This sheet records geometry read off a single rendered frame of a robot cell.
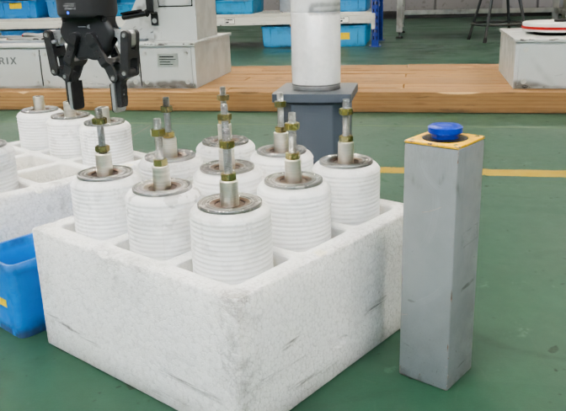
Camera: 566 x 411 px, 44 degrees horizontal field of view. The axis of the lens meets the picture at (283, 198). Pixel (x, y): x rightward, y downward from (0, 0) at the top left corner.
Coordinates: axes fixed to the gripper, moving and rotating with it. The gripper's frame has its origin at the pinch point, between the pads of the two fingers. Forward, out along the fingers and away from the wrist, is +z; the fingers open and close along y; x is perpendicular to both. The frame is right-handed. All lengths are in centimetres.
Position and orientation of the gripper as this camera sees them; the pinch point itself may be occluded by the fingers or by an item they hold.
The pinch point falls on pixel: (97, 100)
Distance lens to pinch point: 96.9
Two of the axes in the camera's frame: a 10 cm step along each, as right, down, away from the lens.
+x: 4.1, -2.8, 8.7
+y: 9.1, 1.0, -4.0
